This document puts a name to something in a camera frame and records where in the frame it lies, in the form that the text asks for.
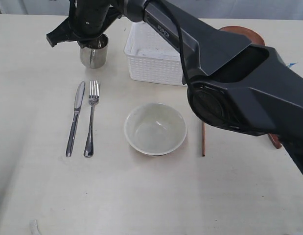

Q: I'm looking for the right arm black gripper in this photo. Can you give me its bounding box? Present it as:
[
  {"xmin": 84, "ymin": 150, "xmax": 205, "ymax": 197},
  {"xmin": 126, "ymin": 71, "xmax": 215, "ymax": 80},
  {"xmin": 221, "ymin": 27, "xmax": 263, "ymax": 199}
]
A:
[{"xmin": 47, "ymin": 0, "xmax": 122, "ymax": 48}]

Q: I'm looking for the stainless steel cup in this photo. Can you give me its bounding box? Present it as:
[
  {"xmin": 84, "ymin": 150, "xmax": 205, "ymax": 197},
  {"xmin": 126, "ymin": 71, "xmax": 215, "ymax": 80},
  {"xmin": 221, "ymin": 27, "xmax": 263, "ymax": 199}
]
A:
[{"xmin": 79, "ymin": 34, "xmax": 109, "ymax": 69}]

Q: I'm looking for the silver metal fork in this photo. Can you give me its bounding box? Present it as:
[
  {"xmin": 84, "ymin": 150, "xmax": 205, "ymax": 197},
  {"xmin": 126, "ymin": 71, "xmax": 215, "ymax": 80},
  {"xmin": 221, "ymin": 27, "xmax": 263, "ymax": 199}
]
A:
[{"xmin": 84, "ymin": 80, "xmax": 100, "ymax": 158}]

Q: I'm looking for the silver table knife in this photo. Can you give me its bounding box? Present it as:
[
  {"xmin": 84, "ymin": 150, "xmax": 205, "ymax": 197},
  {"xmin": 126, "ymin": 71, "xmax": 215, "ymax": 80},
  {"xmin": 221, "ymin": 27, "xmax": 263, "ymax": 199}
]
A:
[{"xmin": 66, "ymin": 81, "xmax": 86, "ymax": 157}]

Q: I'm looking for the speckled ceramic bowl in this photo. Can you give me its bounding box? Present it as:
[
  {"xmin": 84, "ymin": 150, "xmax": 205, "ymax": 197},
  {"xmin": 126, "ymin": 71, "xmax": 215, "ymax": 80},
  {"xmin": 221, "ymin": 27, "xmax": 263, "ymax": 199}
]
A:
[{"xmin": 123, "ymin": 103, "xmax": 187, "ymax": 156}]

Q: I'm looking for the brown wooden plate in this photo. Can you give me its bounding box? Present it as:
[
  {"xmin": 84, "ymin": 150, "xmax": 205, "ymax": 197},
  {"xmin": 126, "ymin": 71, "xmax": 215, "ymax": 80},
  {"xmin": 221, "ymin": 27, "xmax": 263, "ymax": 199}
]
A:
[{"xmin": 219, "ymin": 25, "xmax": 265, "ymax": 46}]

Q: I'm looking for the dark red wooden spoon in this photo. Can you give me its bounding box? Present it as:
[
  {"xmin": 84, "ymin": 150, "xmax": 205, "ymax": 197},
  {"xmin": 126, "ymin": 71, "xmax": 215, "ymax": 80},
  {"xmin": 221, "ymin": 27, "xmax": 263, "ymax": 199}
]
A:
[{"xmin": 268, "ymin": 134, "xmax": 282, "ymax": 149}]

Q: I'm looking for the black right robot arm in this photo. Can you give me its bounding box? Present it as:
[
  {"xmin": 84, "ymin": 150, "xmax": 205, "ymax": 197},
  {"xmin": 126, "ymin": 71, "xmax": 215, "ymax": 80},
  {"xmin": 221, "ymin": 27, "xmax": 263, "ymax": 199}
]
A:
[{"xmin": 47, "ymin": 0, "xmax": 303, "ymax": 175}]

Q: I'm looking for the white perforated plastic basket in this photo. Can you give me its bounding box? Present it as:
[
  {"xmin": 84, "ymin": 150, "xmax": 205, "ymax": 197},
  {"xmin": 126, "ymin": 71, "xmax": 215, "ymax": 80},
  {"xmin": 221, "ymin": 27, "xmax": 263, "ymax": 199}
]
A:
[{"xmin": 124, "ymin": 22, "xmax": 183, "ymax": 86}]

